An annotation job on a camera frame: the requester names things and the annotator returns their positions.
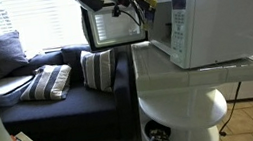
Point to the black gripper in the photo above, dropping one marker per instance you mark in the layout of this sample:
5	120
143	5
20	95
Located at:
138	5

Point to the black framed microwave door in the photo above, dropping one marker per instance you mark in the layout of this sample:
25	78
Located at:
114	32

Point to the white microwave oven body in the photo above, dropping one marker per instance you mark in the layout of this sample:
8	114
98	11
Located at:
220	22

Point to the white tiled kitchen counter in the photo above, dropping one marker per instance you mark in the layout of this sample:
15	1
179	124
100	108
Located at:
167	74

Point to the upright striped pillow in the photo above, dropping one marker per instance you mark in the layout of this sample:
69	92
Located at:
98	69

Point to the white rounded end shelf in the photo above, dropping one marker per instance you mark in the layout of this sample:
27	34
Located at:
183	112

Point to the dark bowl with items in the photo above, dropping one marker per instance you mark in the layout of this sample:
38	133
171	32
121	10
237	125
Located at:
157	132

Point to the flat lying striped pillow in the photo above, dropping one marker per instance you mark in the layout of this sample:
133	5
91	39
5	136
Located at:
47	83

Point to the dark blue sofa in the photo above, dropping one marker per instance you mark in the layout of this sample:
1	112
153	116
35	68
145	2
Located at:
72	112

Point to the white window blinds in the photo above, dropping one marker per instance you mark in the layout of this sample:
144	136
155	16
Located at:
24	21

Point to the grey closed laptop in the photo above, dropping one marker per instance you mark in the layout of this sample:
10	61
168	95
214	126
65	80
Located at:
9	84

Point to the light blue cushion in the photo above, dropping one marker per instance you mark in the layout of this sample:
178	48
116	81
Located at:
12	97

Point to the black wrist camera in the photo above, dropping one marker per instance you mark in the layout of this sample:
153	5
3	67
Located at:
116	10

